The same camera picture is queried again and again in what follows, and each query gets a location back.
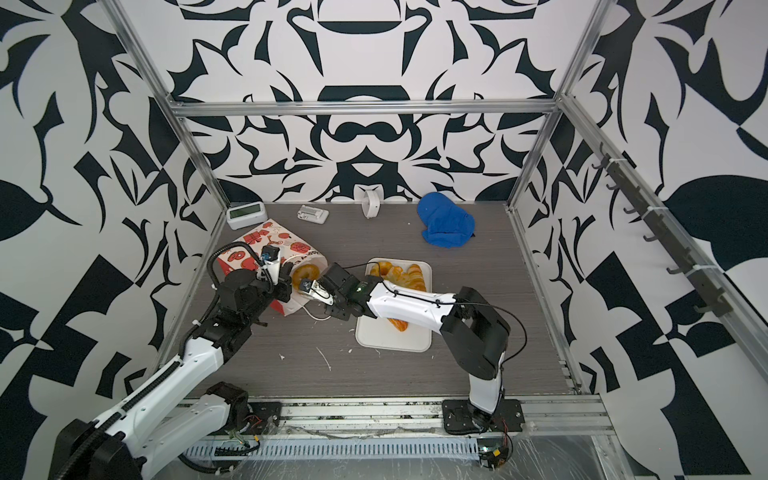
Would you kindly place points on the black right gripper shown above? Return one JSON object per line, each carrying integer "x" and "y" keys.
{"x": 331, "y": 310}

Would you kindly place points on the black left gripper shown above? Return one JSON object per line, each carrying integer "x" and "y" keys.
{"x": 282, "y": 284}

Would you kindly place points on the yellow fake bread bun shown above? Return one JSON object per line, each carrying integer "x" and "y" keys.
{"x": 380, "y": 268}

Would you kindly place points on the pale twisted fake bread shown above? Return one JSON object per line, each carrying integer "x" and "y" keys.
{"x": 400, "y": 276}

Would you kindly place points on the brown triangular fake pastry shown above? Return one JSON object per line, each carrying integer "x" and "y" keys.
{"x": 399, "y": 324}

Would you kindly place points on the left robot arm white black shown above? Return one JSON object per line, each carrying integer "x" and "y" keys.
{"x": 139, "y": 436}

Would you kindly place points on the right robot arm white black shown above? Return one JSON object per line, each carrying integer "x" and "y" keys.
{"x": 475, "y": 332}

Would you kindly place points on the white plastic tray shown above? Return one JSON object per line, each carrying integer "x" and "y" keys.
{"x": 381, "y": 334}

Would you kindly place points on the white digital clock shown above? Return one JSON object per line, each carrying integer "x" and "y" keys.
{"x": 246, "y": 215}

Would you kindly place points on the blue cap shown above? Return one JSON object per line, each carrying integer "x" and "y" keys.
{"x": 446, "y": 224}

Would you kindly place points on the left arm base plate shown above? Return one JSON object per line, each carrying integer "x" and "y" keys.
{"x": 252, "y": 418}

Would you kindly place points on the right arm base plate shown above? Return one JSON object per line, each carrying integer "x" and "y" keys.
{"x": 460, "y": 418}

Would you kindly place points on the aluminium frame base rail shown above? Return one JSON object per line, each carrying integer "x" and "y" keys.
{"x": 395, "y": 427}

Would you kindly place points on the grey wall hook rail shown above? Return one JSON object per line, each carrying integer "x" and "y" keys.
{"x": 665, "y": 230}

